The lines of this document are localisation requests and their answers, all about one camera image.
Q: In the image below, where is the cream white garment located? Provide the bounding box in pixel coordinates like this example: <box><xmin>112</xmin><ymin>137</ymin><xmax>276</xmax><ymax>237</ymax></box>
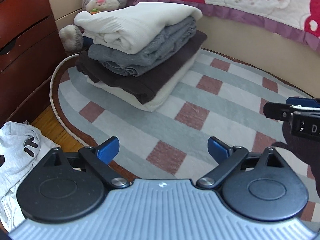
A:
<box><xmin>74</xmin><ymin>2</ymin><xmax>202</xmax><ymax>54</ymax></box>

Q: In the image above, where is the beige bed base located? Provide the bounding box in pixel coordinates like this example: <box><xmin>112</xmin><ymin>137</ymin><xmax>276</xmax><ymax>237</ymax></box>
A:
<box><xmin>197</xmin><ymin>16</ymin><xmax>319</xmax><ymax>98</ymax></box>

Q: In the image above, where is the checkered floor rug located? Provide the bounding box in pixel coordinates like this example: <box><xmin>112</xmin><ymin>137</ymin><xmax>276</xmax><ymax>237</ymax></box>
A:
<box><xmin>51</xmin><ymin>47</ymin><xmax>320</xmax><ymax>223</ymax></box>

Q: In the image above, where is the pale blue crumpled cloth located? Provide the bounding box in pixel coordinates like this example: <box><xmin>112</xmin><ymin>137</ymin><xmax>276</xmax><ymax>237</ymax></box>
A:
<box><xmin>1</xmin><ymin>121</ymin><xmax>59</xmax><ymax>232</ymax></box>

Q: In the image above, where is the dark brown folded cloth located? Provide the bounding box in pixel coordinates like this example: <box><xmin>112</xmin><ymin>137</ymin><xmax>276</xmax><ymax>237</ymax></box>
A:
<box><xmin>75</xmin><ymin>30</ymin><xmax>207</xmax><ymax>105</ymax></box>

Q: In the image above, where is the cream folded cloth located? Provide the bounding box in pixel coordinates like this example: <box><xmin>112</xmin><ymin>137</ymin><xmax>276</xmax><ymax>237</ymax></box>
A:
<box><xmin>84</xmin><ymin>49</ymin><xmax>201</xmax><ymax>112</ymax></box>

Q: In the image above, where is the grey folded towel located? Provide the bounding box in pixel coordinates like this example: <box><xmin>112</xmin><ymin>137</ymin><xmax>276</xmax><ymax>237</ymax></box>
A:
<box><xmin>88</xmin><ymin>16</ymin><xmax>196</xmax><ymax>77</ymax></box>

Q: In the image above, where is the red-brown wooden drawer cabinet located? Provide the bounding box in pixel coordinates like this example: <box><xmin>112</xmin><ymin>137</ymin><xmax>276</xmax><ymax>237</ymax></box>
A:
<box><xmin>1</xmin><ymin>0</ymin><xmax>66</xmax><ymax>124</ymax></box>

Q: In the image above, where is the beige nightstand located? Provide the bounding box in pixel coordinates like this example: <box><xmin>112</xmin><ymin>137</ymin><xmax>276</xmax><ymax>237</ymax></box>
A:
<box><xmin>49</xmin><ymin>0</ymin><xmax>82</xmax><ymax>30</ymax></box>

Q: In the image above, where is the grey bunny plush toy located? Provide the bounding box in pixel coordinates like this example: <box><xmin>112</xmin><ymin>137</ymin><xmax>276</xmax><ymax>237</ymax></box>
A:
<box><xmin>59</xmin><ymin>0</ymin><xmax>127</xmax><ymax>53</ymax></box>

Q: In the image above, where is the white cable on floor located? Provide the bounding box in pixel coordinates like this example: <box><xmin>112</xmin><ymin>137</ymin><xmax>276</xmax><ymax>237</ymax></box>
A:
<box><xmin>49</xmin><ymin>53</ymin><xmax>83</xmax><ymax>145</ymax></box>

